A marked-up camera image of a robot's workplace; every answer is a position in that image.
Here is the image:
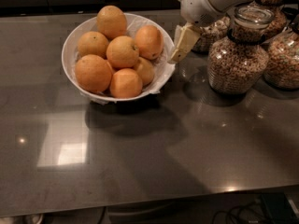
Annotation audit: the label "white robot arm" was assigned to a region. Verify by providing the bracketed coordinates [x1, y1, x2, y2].
[170, 0, 253, 63]

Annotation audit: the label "black cables under table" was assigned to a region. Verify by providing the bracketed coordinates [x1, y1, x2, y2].
[211, 199, 265, 224]

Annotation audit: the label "small partly hidden orange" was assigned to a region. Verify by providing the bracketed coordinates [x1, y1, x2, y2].
[133, 57, 155, 86]

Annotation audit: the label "white bowl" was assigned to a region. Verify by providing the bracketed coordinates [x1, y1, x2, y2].
[61, 12, 178, 105]

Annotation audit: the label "glass cereal jar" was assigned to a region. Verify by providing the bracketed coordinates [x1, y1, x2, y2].
[263, 22, 299, 91]
[207, 6, 274, 95]
[192, 16, 230, 53]
[254, 0, 287, 40]

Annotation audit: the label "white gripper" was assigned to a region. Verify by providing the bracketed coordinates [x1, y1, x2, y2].
[169, 0, 245, 63]

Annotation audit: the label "black box under table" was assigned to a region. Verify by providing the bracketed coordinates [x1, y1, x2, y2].
[260, 193, 299, 224]

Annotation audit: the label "back left glass cereal jar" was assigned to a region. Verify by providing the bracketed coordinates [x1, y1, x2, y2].
[192, 16, 230, 53]

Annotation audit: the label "far right glass cereal jar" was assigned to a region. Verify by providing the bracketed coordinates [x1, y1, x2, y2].
[263, 22, 299, 91]

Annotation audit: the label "back right glass cereal jar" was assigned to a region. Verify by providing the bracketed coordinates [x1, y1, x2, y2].
[254, 0, 287, 40]

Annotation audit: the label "front glass cereal jar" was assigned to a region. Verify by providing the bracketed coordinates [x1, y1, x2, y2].
[207, 6, 274, 95]

